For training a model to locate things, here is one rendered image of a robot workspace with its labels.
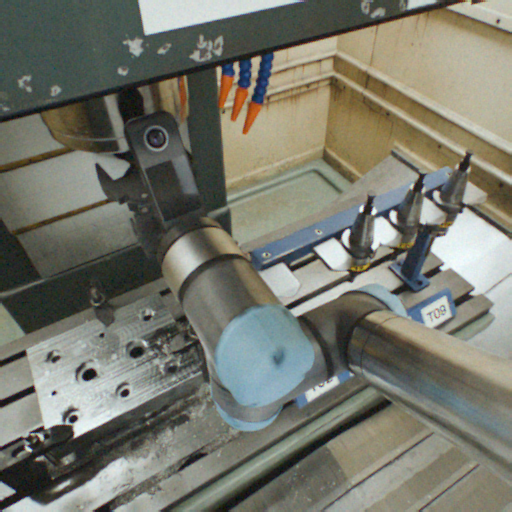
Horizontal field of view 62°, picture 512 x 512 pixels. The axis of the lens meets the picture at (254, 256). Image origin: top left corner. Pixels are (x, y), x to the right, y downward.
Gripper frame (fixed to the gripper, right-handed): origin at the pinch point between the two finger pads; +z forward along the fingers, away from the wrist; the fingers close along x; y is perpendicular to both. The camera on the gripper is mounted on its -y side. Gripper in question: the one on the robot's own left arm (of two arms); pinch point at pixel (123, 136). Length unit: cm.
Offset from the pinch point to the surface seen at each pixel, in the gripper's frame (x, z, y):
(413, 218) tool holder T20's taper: 43, -14, 23
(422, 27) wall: 101, 43, 21
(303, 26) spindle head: 9.9, -21.3, -17.3
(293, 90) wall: 82, 80, 51
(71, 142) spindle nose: -6.3, -5.7, -4.5
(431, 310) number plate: 54, -20, 52
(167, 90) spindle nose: 3.7, -8.0, -8.4
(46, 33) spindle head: -6.5, -21.2, -19.9
